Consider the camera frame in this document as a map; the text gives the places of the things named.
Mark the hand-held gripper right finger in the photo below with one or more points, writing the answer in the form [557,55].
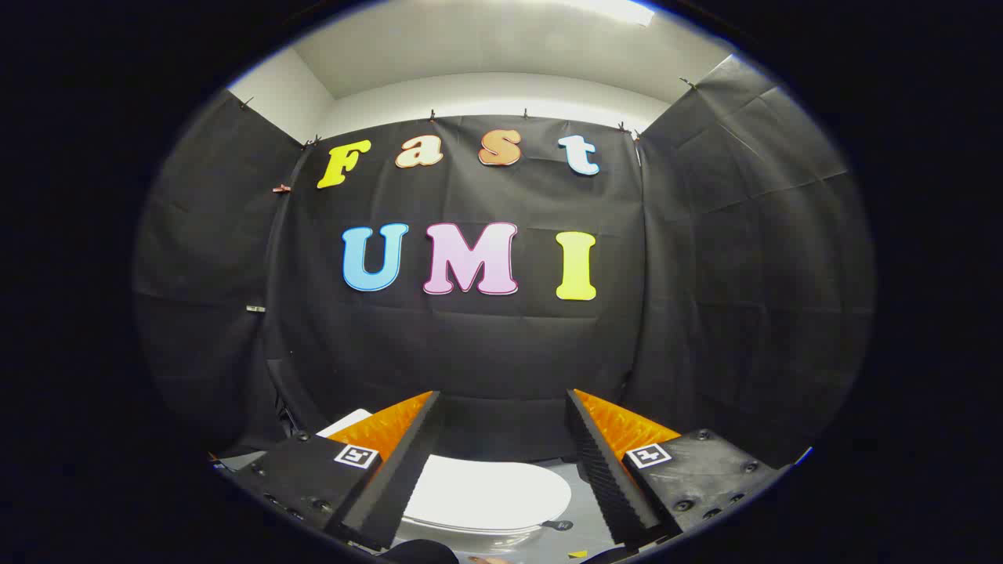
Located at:
[603,486]

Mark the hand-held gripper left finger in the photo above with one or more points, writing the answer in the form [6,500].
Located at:
[400,486]

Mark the person's dark clothing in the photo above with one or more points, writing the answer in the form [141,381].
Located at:
[423,552]

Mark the black lid pull tab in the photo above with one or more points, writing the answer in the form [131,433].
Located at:
[558,525]

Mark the black backdrop cloth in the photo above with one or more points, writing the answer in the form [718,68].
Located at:
[486,345]

